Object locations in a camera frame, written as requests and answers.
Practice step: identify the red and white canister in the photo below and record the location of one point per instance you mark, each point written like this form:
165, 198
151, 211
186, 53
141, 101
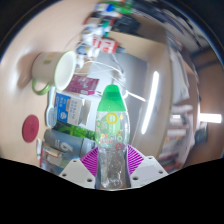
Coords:
106, 45

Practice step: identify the magenta carton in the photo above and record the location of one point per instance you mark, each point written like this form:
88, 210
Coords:
81, 85

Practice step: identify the clear bottle with green cap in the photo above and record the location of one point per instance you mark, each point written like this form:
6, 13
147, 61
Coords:
111, 133

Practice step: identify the flat round red coaster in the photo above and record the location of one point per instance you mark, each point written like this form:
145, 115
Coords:
30, 128

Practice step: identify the ceiling light tube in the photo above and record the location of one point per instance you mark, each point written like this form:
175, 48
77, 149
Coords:
210, 118

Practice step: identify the blue and white box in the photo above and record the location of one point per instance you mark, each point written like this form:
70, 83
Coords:
68, 108

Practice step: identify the grey shaker bottle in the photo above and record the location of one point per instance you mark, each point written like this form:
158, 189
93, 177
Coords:
63, 142

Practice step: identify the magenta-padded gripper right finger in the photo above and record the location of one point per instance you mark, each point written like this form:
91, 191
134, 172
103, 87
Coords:
150, 170

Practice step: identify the white shelf light bar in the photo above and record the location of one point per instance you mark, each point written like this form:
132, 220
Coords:
150, 100

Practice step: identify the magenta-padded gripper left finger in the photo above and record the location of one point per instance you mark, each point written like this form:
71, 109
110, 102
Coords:
75, 171

